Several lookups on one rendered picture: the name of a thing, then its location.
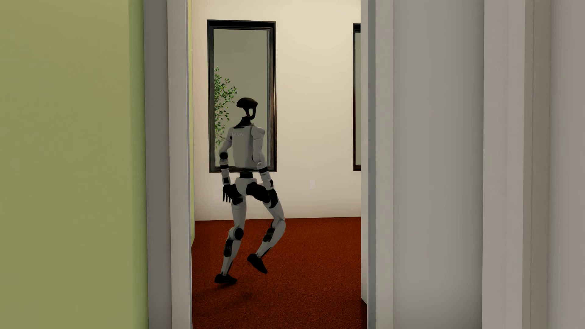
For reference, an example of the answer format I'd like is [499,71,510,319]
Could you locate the black robot head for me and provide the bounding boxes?
[236,97,259,128]

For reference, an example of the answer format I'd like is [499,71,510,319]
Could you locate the green leafy plant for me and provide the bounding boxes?
[213,67,238,148]

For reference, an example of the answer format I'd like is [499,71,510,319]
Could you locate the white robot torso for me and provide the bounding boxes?
[228,125,266,180]

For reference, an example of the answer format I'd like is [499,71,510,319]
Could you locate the dark framed tall window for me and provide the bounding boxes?
[207,19,277,174]
[352,23,362,172]

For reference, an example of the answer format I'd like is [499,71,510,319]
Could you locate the grey door jamb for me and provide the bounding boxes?
[360,0,377,329]
[143,0,193,329]

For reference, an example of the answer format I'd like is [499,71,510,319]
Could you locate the white left robot leg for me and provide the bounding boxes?
[214,179,248,285]

